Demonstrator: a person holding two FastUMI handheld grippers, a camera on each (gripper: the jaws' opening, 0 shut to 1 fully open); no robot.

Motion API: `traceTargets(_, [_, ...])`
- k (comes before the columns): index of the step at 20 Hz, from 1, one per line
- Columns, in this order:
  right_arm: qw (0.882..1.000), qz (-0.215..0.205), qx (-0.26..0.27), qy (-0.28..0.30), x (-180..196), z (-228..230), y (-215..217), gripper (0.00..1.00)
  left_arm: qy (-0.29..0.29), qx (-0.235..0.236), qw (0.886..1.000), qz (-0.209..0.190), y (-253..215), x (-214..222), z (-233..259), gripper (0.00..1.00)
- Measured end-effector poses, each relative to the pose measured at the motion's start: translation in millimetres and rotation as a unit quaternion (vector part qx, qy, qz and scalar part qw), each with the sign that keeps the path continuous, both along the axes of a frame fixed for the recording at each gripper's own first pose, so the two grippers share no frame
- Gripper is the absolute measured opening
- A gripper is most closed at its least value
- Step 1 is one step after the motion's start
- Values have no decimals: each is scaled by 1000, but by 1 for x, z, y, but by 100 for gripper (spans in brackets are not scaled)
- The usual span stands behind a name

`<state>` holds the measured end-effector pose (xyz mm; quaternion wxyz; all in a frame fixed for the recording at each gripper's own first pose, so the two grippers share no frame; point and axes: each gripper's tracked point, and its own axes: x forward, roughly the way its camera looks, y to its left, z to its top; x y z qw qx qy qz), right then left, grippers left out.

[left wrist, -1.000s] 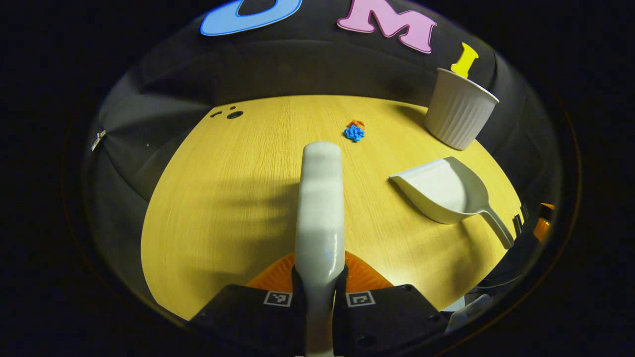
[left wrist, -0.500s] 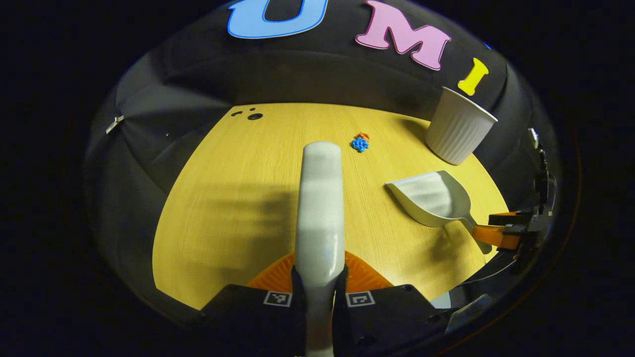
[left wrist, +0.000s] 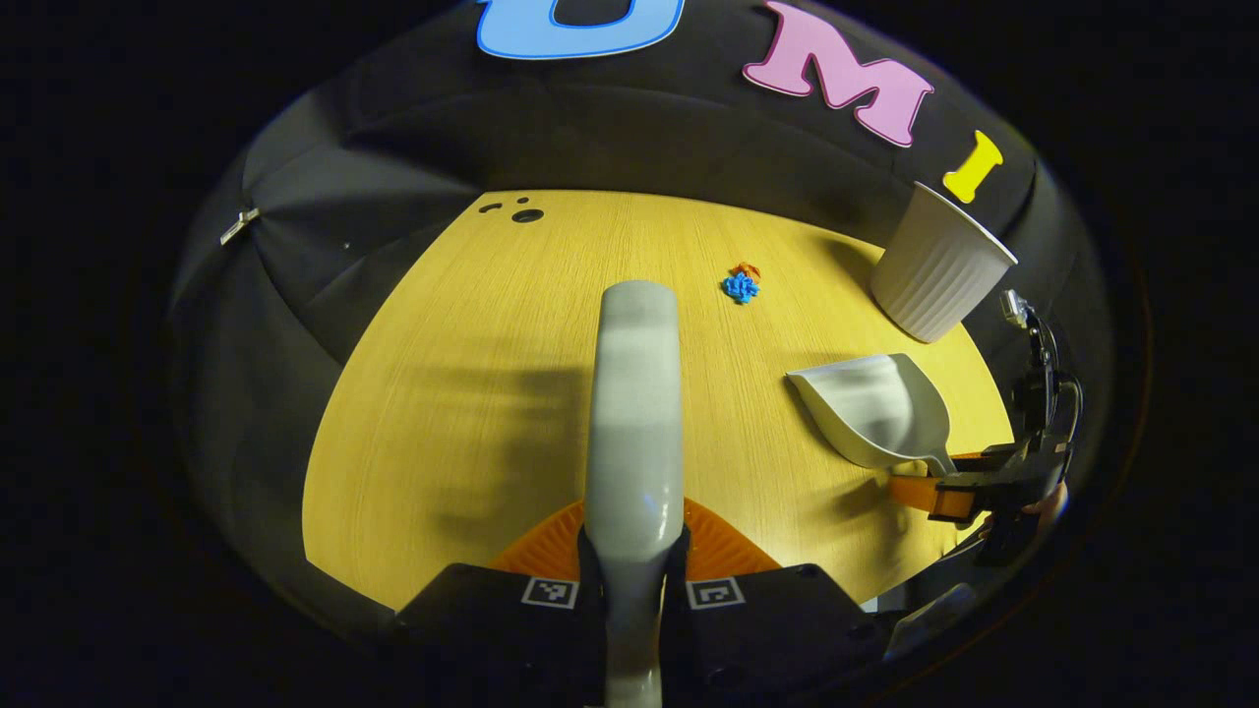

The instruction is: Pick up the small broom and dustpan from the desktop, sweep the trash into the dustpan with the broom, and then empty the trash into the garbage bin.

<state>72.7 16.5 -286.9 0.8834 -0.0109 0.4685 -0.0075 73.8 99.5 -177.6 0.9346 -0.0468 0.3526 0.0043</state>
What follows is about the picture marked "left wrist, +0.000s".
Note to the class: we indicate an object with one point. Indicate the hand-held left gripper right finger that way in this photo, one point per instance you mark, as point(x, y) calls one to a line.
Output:
point(767, 629)

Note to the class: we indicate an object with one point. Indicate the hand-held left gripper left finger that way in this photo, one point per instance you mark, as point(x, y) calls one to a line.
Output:
point(492, 629)

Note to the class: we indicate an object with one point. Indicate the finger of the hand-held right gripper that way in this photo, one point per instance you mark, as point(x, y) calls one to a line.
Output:
point(998, 455)
point(944, 497)

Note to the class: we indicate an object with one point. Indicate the white dustpan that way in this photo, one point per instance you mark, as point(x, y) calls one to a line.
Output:
point(875, 413)

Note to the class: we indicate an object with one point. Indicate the white ribbed garbage bin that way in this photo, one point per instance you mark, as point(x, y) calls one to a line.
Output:
point(934, 270)

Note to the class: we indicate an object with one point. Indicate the blue paper scrap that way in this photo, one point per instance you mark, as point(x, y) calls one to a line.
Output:
point(740, 288)

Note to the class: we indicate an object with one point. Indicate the orange paper scrap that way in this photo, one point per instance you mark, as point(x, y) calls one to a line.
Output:
point(748, 268)

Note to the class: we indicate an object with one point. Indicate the wooden desktop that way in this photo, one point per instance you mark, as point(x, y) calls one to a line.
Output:
point(443, 344)

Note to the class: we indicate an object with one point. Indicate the metal cloth clip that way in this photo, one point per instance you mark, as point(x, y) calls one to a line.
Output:
point(239, 226)

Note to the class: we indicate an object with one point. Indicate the black backdrop cloth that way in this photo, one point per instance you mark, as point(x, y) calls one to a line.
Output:
point(629, 128)

